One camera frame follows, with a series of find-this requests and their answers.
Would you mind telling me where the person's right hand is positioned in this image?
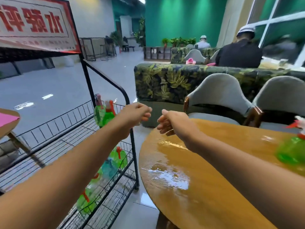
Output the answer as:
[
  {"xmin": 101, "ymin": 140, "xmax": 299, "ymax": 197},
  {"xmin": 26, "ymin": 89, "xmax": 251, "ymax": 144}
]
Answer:
[{"xmin": 156, "ymin": 109, "xmax": 196, "ymax": 144}]

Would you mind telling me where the person's left hand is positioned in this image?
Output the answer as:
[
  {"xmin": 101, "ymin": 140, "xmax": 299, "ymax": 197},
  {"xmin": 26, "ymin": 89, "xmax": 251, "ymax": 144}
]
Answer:
[{"xmin": 120, "ymin": 102, "xmax": 153, "ymax": 136}]

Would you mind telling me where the person's right forearm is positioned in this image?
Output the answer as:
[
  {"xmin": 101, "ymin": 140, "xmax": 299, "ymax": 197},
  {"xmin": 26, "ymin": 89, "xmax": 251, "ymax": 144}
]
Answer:
[{"xmin": 189, "ymin": 130, "xmax": 305, "ymax": 229}]

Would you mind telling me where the person's left forearm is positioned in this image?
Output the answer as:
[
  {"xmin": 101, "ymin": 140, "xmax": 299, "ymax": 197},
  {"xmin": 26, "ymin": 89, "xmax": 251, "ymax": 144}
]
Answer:
[{"xmin": 0, "ymin": 111, "xmax": 131, "ymax": 229}]

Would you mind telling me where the leaf-print green sofa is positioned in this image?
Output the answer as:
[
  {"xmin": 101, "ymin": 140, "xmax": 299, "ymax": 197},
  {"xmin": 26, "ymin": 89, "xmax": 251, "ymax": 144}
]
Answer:
[
  {"xmin": 170, "ymin": 47, "xmax": 220, "ymax": 64},
  {"xmin": 134, "ymin": 63, "xmax": 305, "ymax": 128}
]

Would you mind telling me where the green spray bottle red trigger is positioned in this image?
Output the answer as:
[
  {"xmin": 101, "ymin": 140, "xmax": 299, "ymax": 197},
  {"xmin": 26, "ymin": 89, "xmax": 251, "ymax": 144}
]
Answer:
[
  {"xmin": 89, "ymin": 168, "xmax": 104, "ymax": 189},
  {"xmin": 110, "ymin": 146, "xmax": 128, "ymax": 170},
  {"xmin": 102, "ymin": 100, "xmax": 117, "ymax": 128},
  {"xmin": 76, "ymin": 187, "xmax": 97, "ymax": 215}
]

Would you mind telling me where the green spray bottle purple trigger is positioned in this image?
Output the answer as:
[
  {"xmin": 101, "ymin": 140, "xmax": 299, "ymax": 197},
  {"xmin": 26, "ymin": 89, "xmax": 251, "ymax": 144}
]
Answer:
[{"xmin": 94, "ymin": 94, "xmax": 105, "ymax": 127}]

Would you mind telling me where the grey upholstered chair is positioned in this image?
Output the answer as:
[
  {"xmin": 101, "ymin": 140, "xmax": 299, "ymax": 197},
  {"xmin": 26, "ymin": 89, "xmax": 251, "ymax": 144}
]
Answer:
[
  {"xmin": 243, "ymin": 76, "xmax": 305, "ymax": 134},
  {"xmin": 184, "ymin": 49, "xmax": 207, "ymax": 64},
  {"xmin": 183, "ymin": 73, "xmax": 255, "ymax": 126}
]

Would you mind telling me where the low black shelf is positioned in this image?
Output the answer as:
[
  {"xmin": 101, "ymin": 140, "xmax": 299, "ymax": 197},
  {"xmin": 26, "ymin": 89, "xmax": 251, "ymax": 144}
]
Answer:
[{"xmin": 143, "ymin": 47, "xmax": 172, "ymax": 60}]

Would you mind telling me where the teal spray bottle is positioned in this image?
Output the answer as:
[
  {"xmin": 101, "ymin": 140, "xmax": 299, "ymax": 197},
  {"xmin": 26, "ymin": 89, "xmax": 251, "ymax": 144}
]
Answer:
[{"xmin": 101, "ymin": 158, "xmax": 119, "ymax": 180}]

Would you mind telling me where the row of green potted plants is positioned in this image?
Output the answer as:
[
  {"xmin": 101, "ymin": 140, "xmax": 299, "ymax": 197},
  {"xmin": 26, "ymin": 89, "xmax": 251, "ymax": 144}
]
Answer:
[{"xmin": 162, "ymin": 37, "xmax": 196, "ymax": 47}]

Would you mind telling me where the black bar stool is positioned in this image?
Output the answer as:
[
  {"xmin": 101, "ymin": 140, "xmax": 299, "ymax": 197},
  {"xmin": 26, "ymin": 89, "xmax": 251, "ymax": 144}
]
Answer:
[{"xmin": 100, "ymin": 37, "xmax": 117, "ymax": 61}]

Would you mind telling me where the green plant in white pot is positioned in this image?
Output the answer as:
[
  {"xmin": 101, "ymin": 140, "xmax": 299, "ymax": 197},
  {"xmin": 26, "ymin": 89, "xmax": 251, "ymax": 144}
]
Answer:
[{"xmin": 110, "ymin": 31, "xmax": 122, "ymax": 54}]

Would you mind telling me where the tall green plant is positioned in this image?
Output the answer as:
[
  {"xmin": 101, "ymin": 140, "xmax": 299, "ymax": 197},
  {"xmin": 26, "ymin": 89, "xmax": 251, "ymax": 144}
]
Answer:
[{"xmin": 134, "ymin": 16, "xmax": 146, "ymax": 47}]

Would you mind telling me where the green spray bottle white nozzle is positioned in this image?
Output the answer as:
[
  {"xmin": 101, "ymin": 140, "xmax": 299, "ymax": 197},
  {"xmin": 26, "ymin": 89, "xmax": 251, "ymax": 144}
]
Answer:
[{"xmin": 276, "ymin": 115, "xmax": 305, "ymax": 166}]

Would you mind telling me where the pink paper sheet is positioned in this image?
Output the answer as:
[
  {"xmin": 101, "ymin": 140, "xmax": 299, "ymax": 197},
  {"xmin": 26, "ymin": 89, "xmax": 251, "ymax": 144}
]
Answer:
[{"xmin": 0, "ymin": 113, "xmax": 20, "ymax": 128}]

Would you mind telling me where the red and white sign board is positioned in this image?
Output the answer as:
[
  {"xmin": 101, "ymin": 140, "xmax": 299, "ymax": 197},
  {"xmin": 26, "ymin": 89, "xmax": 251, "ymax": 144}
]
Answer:
[{"xmin": 0, "ymin": 0, "xmax": 82, "ymax": 54}]

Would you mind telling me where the grey cushioned seat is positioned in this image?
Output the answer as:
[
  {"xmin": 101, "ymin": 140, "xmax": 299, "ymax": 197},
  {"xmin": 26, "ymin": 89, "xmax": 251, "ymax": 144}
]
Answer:
[{"xmin": 0, "ymin": 140, "xmax": 20, "ymax": 171}]

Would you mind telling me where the black wire shelf rack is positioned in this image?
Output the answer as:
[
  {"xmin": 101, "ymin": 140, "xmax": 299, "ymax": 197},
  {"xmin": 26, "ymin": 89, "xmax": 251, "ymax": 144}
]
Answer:
[{"xmin": 0, "ymin": 45, "xmax": 140, "ymax": 229}]

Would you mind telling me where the black frame high table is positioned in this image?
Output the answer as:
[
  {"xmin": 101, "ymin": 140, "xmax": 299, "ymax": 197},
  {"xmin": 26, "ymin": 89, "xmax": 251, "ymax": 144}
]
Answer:
[{"xmin": 79, "ymin": 37, "xmax": 106, "ymax": 62}]

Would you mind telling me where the white window frame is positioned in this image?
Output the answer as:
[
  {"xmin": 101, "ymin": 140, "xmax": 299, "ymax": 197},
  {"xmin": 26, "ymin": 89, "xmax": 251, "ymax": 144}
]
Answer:
[{"xmin": 246, "ymin": 0, "xmax": 305, "ymax": 67}]

